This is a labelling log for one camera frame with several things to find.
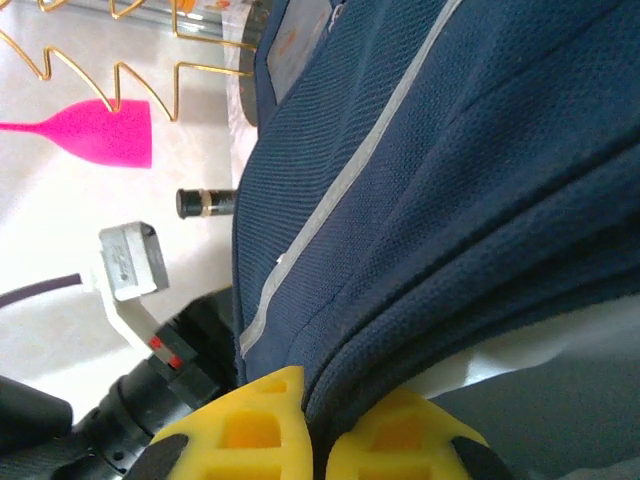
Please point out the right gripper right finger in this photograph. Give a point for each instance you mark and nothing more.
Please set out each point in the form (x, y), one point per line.
(400, 440)

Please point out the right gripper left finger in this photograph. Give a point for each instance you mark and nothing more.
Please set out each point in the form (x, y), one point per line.
(250, 435)

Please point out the navy blue backpack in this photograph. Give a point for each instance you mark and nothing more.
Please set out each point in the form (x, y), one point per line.
(450, 175)

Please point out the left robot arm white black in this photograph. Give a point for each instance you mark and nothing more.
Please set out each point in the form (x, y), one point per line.
(30, 425)

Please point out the small dark bottle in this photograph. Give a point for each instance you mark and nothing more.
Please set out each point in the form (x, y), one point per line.
(200, 202)

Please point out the pink plastic wine glass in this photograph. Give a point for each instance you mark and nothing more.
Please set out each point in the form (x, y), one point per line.
(110, 135)

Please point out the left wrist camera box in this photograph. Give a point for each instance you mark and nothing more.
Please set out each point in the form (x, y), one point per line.
(130, 255)

